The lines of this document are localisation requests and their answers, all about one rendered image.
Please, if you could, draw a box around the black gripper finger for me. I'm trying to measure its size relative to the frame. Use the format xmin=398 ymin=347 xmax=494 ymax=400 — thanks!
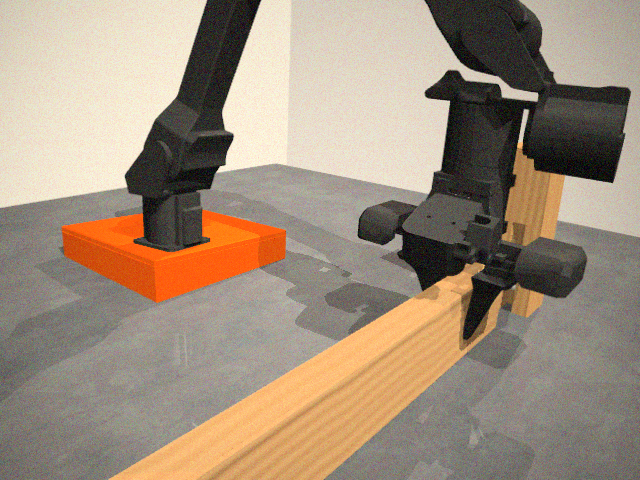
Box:
xmin=397 ymin=250 xmax=448 ymax=292
xmin=463 ymin=269 xmax=517 ymax=340

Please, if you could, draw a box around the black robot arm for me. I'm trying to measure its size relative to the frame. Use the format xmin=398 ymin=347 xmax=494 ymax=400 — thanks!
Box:
xmin=125 ymin=0 xmax=631 ymax=276

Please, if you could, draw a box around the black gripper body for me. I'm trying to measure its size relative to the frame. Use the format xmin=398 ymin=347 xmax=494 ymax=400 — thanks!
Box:
xmin=357 ymin=156 xmax=587 ymax=298

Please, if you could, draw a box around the wooden side rail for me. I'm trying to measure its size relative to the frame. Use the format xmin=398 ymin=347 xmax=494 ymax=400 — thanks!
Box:
xmin=108 ymin=262 xmax=502 ymax=480

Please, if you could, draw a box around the wooden post with slot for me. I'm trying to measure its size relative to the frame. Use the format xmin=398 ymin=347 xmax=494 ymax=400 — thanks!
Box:
xmin=499 ymin=142 xmax=565 ymax=317

